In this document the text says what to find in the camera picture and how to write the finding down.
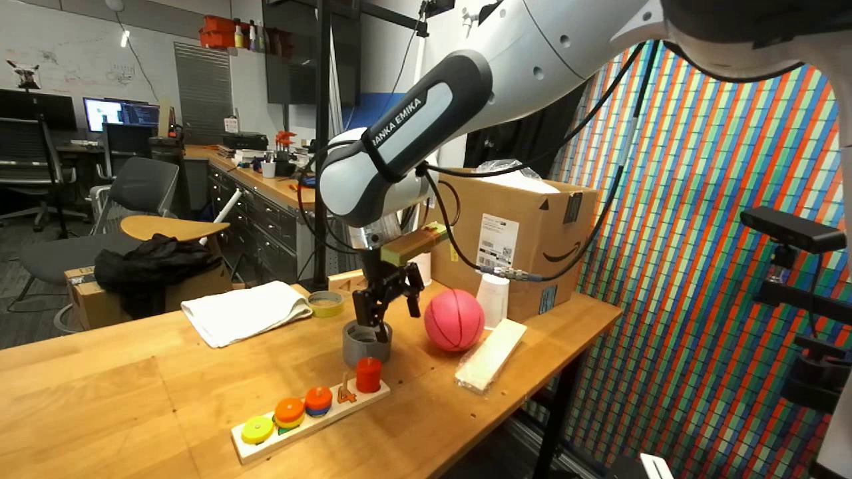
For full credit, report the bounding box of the Amazon cardboard box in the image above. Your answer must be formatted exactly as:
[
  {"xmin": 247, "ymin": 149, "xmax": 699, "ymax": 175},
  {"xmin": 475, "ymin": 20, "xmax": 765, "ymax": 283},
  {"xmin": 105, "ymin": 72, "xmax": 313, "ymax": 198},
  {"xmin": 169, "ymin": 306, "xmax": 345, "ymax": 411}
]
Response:
[{"xmin": 426, "ymin": 171, "xmax": 601, "ymax": 324}]

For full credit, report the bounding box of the plastic-wrapped wooden sorter board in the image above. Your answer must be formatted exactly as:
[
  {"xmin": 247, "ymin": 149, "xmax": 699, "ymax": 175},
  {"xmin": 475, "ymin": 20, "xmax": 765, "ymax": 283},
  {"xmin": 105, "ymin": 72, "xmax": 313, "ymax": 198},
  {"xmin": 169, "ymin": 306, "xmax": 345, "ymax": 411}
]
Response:
[{"xmin": 452, "ymin": 318, "xmax": 530, "ymax": 394}]

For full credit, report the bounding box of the black office chair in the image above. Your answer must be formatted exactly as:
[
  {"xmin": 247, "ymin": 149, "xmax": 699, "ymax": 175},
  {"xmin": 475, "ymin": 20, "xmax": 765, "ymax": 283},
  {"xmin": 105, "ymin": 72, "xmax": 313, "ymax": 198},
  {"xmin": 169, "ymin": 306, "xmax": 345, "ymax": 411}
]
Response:
[{"xmin": 0, "ymin": 115, "xmax": 94, "ymax": 241}]

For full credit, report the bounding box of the orange and green ring stack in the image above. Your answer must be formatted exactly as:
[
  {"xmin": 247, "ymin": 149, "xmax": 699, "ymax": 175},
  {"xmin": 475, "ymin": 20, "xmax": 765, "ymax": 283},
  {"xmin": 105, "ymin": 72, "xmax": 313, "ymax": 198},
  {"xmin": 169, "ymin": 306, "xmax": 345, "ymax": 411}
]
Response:
[{"xmin": 273, "ymin": 394, "xmax": 309, "ymax": 435}]

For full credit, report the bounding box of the white rounded object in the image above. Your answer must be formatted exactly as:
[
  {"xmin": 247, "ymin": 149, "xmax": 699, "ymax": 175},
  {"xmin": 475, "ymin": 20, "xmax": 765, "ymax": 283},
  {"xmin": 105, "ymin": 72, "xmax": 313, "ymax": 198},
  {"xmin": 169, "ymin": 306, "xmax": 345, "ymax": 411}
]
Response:
[{"xmin": 812, "ymin": 371, "xmax": 852, "ymax": 479}]

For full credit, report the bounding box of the wooden shape sorter board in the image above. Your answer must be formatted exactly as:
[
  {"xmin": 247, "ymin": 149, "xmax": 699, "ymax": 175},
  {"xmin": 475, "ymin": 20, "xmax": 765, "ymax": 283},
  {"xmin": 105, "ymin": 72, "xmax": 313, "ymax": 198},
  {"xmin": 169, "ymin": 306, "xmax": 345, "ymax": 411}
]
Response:
[{"xmin": 329, "ymin": 267, "xmax": 370, "ymax": 298}]

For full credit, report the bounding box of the white paper sheet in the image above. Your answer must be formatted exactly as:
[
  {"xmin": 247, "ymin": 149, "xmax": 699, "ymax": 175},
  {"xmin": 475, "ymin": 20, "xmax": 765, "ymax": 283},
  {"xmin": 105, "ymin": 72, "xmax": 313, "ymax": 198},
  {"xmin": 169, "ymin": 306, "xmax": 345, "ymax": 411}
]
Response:
[{"xmin": 181, "ymin": 279, "xmax": 318, "ymax": 351}]

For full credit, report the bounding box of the red ring stack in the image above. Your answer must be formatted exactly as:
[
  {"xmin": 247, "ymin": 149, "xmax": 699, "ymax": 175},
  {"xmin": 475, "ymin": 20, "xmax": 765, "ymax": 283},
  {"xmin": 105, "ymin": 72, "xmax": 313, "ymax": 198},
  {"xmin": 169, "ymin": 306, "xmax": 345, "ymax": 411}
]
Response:
[{"xmin": 354, "ymin": 355, "xmax": 387, "ymax": 398}]

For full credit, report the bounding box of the grey duct tape roll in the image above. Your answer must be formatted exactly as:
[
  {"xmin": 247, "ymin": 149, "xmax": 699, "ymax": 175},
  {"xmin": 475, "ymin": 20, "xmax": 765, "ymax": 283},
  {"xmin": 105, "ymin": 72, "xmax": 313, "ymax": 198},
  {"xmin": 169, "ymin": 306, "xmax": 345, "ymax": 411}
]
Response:
[{"xmin": 342, "ymin": 318, "xmax": 396, "ymax": 372}]

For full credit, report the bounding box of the grey office chair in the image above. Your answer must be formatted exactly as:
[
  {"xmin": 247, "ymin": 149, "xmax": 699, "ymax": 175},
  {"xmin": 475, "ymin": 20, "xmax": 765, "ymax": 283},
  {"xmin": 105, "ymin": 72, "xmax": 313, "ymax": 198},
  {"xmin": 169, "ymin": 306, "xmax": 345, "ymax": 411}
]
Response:
[{"xmin": 94, "ymin": 155, "xmax": 181, "ymax": 237}]

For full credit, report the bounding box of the black cable with silver connector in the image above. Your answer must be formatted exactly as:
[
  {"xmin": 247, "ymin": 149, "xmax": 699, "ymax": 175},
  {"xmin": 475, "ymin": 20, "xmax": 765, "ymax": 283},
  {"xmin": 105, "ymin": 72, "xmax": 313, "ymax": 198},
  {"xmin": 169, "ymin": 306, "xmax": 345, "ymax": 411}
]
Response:
[{"xmin": 424, "ymin": 38, "xmax": 663, "ymax": 287}]

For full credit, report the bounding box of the pink toy basketball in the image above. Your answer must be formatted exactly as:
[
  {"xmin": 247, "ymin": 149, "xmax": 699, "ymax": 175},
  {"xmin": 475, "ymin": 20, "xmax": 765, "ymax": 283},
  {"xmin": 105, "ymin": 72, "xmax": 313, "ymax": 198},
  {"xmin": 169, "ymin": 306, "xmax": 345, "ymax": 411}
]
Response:
[{"xmin": 420, "ymin": 287, "xmax": 490, "ymax": 356}]

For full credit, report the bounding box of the orange and blue ring stack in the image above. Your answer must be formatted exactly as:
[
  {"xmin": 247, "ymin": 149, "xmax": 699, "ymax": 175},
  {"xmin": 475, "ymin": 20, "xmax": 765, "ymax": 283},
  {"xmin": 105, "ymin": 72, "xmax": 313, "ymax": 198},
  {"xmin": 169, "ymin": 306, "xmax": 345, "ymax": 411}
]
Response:
[{"xmin": 305, "ymin": 383, "xmax": 335, "ymax": 419}]

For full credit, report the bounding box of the red container on shelf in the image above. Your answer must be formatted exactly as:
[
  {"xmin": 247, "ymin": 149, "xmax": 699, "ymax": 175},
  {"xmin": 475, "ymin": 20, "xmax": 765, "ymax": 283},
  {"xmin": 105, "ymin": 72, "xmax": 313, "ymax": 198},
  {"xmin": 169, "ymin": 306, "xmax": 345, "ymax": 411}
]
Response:
[{"xmin": 198, "ymin": 13, "xmax": 241, "ymax": 54}]

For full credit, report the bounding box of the black vertical pole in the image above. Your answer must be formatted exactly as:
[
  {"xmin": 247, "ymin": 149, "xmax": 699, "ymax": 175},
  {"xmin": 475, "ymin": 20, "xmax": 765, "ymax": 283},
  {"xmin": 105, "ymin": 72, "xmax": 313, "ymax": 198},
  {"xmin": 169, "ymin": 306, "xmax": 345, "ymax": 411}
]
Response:
[{"xmin": 309, "ymin": 0, "xmax": 335, "ymax": 292}]

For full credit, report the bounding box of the lit computer monitor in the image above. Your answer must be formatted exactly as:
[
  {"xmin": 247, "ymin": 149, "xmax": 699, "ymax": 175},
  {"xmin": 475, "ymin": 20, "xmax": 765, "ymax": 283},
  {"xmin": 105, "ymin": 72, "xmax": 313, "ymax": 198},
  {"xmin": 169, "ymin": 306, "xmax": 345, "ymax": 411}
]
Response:
[{"xmin": 84, "ymin": 97, "xmax": 163, "ymax": 137}]

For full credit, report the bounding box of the low brown cardboard box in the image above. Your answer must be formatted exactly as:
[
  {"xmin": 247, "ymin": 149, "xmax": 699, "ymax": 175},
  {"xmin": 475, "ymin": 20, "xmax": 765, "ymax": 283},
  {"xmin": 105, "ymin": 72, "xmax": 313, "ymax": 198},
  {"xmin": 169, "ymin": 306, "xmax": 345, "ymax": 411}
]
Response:
[{"xmin": 62, "ymin": 264, "xmax": 241, "ymax": 334}]

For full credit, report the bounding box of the white paper cup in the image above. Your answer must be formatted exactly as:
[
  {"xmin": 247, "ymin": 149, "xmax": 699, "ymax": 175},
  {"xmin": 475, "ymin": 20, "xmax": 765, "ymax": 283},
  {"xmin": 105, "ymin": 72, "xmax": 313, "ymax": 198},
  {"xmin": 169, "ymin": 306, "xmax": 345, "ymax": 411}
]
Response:
[
  {"xmin": 475, "ymin": 271, "xmax": 515, "ymax": 331},
  {"xmin": 412, "ymin": 250, "xmax": 438, "ymax": 290}
]

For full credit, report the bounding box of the drawer cabinet with wooden top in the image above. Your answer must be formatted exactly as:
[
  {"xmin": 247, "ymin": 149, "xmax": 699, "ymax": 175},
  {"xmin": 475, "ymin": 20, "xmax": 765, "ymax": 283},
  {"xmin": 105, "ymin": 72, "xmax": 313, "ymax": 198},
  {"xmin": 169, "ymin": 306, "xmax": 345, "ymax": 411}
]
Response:
[{"xmin": 181, "ymin": 143, "xmax": 358, "ymax": 287}]

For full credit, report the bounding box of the black metal table frame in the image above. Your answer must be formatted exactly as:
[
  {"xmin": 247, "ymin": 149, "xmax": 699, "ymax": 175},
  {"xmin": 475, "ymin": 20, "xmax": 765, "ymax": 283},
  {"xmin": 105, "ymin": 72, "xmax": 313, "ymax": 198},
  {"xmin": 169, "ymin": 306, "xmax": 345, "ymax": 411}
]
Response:
[{"xmin": 530, "ymin": 351, "xmax": 583, "ymax": 479}]

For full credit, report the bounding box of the black bar camera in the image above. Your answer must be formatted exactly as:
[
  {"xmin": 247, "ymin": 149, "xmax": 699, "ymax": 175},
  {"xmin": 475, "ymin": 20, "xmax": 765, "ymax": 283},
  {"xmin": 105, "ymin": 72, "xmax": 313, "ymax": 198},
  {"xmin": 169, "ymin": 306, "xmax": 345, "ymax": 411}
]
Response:
[{"xmin": 739, "ymin": 206, "xmax": 850, "ymax": 255}]

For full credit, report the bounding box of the black camera stand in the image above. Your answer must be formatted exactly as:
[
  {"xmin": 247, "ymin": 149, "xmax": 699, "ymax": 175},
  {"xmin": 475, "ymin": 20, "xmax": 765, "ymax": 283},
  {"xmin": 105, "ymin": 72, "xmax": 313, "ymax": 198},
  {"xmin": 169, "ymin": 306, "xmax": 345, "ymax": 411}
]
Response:
[{"xmin": 755, "ymin": 247, "xmax": 852, "ymax": 416}]

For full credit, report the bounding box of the black backpack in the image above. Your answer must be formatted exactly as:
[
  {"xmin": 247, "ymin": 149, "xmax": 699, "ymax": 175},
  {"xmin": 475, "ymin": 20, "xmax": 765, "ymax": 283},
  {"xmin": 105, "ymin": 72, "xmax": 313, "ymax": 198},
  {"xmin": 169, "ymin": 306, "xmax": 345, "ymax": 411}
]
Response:
[{"xmin": 94, "ymin": 233, "xmax": 225, "ymax": 320}]

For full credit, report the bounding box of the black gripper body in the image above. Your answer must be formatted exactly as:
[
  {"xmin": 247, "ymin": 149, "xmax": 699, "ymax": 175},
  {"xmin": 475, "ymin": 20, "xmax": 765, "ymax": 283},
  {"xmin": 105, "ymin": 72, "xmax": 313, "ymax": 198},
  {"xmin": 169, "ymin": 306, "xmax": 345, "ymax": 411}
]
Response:
[{"xmin": 358, "ymin": 247, "xmax": 426, "ymax": 312}]

